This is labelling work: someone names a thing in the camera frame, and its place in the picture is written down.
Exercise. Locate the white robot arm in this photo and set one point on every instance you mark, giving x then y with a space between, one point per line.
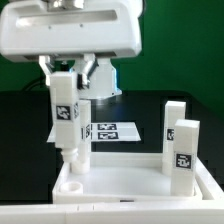
103 82

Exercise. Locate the white desk tabletop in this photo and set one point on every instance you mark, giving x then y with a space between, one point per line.
117 177

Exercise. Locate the white marker base plate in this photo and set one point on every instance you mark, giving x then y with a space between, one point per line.
113 131

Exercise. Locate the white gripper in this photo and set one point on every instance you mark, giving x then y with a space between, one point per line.
106 28

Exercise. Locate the white L-shaped fence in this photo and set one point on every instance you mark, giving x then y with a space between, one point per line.
208 210

